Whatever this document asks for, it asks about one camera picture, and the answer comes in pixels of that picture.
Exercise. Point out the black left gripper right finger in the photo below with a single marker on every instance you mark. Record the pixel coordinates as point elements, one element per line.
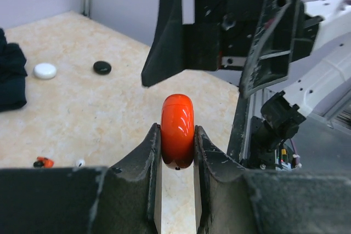
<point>232,199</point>

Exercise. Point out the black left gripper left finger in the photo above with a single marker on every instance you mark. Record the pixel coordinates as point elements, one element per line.
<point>123,198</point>

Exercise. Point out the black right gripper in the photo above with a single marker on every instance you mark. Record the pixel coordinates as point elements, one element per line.
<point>261,36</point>

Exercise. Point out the orange earbud charging case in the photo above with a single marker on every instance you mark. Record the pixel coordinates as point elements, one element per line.
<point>177,131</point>

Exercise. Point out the orange earbud with black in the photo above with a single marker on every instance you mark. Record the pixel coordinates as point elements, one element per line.
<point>43,162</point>

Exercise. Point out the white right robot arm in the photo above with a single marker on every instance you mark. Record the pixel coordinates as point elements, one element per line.
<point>271,116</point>

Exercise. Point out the black earbud charging case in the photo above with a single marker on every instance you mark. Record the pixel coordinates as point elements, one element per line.
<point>102,67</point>

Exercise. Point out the white earbud charging case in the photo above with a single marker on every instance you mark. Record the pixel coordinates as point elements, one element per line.
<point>45,71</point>

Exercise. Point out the white earbud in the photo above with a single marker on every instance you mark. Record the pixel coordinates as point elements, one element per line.
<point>80,163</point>

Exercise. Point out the dark navy folded cloth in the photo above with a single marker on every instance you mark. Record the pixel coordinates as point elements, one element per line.
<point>13,75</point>

